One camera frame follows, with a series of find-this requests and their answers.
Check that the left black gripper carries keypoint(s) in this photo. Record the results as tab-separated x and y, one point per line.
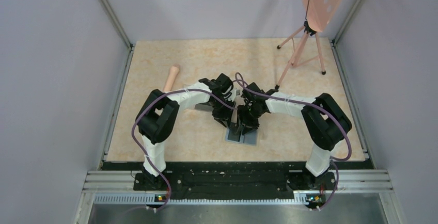
224	117

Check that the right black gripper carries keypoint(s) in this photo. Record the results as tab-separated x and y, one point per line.
243	120

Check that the clear plastic card box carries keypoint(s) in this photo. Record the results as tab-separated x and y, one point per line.
207	106

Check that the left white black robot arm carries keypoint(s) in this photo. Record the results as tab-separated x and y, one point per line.
156	119

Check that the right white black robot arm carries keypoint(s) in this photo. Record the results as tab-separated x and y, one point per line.
326	122

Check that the beige wooden cylinder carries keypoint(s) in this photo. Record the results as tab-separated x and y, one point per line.
173	73

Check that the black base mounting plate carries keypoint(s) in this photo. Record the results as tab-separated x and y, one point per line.
234	180

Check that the pink tripod music stand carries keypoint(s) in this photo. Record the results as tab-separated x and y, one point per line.
318	14

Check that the aluminium frame rail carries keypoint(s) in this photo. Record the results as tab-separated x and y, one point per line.
116	187

